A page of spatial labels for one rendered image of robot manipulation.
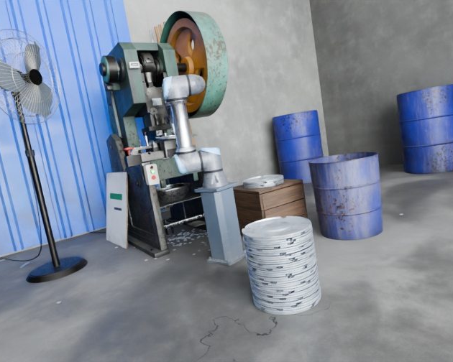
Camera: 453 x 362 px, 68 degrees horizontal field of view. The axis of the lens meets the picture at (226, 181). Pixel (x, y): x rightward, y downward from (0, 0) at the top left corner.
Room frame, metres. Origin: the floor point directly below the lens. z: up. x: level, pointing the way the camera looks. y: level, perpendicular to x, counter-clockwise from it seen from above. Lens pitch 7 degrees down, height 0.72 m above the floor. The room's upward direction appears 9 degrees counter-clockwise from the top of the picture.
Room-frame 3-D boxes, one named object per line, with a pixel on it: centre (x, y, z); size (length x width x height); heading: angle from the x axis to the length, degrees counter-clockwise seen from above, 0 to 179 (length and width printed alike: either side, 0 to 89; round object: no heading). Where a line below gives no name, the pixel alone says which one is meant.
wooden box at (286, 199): (2.37, -0.26, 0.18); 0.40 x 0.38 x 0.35; 30
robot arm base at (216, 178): (1.97, 0.07, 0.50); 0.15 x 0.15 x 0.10
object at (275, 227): (1.38, -0.17, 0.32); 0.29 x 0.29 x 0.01
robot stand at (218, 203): (1.97, 0.07, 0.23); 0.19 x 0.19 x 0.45; 48
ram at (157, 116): (2.60, 0.44, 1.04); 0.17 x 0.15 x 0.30; 33
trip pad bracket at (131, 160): (2.27, 0.60, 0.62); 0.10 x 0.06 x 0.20; 123
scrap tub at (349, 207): (2.10, -0.74, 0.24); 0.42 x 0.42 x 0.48
